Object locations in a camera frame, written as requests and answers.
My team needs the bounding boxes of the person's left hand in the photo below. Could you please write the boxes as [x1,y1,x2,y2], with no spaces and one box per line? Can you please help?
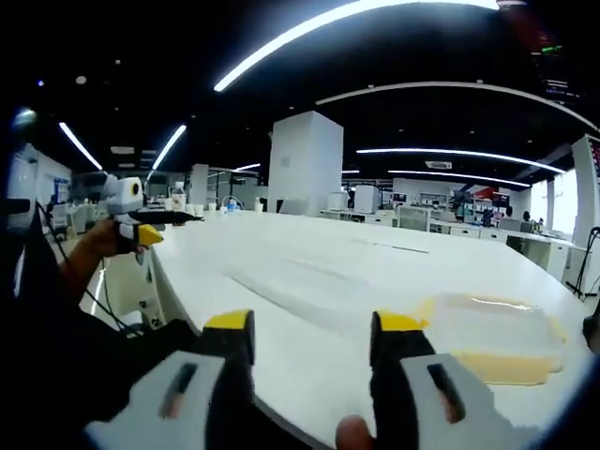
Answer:
[74,217,147,264]

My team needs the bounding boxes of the dark wall screen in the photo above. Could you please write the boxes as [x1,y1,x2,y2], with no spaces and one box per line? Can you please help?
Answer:
[528,27,583,100]

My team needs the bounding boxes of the person's right hand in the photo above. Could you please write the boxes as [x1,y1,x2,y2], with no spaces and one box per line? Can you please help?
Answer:
[334,414,377,450]

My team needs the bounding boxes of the black tripod stand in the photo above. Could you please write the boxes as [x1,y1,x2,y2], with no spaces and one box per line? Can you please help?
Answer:
[563,225,600,302]

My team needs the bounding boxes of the person's dark clothing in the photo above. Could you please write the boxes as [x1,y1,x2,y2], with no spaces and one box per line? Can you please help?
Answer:
[0,196,203,450]

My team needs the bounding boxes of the clear water bottle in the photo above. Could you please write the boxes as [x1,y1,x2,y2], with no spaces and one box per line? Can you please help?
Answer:
[169,181,188,213]

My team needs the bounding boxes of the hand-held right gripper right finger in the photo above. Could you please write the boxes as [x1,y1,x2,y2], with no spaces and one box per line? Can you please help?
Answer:
[368,307,523,450]

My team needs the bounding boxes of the short ceiling light strip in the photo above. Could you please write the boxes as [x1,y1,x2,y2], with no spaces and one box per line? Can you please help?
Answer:
[150,123,188,173]
[57,121,105,173]

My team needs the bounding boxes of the white square pillar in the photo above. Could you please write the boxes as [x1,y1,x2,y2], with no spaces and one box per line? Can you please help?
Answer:
[266,110,345,218]

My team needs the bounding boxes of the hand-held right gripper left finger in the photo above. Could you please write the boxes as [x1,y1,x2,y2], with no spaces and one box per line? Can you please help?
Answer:
[83,307,264,450]

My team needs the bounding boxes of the white desk cabinet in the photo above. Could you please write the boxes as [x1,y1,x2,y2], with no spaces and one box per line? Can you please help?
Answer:
[138,246,166,329]

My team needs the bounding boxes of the long ceiling light strip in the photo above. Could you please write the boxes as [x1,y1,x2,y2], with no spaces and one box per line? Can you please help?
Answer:
[354,146,567,175]
[213,0,501,93]

